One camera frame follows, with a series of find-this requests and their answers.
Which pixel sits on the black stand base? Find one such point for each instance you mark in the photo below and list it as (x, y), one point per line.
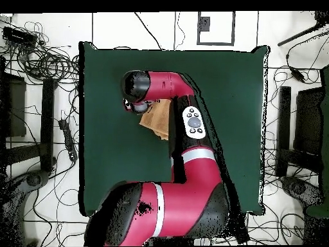
(298, 187)
(33, 180)

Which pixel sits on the green cloth strip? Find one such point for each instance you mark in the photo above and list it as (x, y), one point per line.
(325, 128)

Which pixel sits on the black tripod leg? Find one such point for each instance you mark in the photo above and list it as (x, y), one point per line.
(298, 36)

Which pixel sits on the black power strip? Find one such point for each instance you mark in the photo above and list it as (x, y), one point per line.
(68, 140)

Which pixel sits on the black square panel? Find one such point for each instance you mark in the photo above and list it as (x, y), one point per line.
(15, 108)
(308, 121)

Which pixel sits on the black flat box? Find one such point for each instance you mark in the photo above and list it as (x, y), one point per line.
(19, 36)

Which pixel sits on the orange terry towel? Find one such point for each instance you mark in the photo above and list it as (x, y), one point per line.
(156, 118)

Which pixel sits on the black power adapter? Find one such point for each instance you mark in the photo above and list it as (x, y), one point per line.
(298, 75)

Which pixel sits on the dark green tablecloth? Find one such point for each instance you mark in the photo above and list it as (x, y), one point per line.
(115, 154)

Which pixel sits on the grey square frame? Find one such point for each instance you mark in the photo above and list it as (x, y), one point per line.
(233, 28)

